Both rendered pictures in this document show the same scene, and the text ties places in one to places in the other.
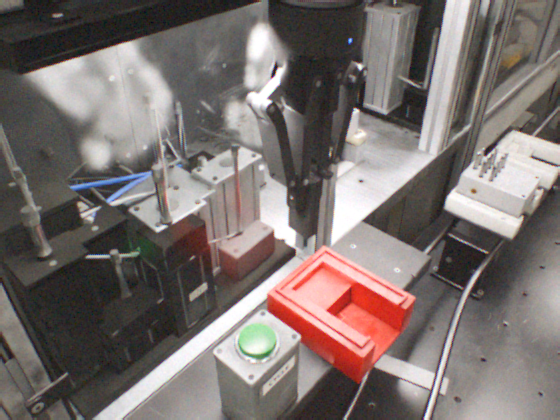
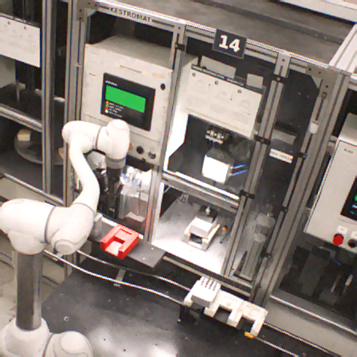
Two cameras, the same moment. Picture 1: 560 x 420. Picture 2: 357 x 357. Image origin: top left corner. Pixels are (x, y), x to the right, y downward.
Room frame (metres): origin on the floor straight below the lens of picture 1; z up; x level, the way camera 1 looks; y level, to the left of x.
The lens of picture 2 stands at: (0.02, -1.78, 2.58)
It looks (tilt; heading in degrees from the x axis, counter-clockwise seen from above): 35 degrees down; 69
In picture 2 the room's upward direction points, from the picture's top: 10 degrees clockwise
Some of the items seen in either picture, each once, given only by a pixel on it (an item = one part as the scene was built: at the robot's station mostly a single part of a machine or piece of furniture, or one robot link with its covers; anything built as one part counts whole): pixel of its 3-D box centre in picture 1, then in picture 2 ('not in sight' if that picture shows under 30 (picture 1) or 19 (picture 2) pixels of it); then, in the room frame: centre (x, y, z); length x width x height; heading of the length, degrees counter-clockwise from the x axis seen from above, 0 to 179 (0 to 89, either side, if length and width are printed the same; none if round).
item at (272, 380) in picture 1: (253, 369); (92, 222); (0.32, 0.03, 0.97); 0.08 x 0.08 x 0.12; 48
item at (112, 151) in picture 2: not in sight; (114, 137); (0.38, -0.03, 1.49); 0.13 x 0.11 x 0.16; 155
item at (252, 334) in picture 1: (257, 343); not in sight; (0.31, 0.02, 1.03); 0.04 x 0.04 x 0.02
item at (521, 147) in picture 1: (510, 187); (225, 311); (0.86, -0.51, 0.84); 0.36 x 0.14 x 0.10; 138
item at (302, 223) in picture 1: (301, 205); not in sight; (0.39, -0.02, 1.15); 0.03 x 0.01 x 0.07; 43
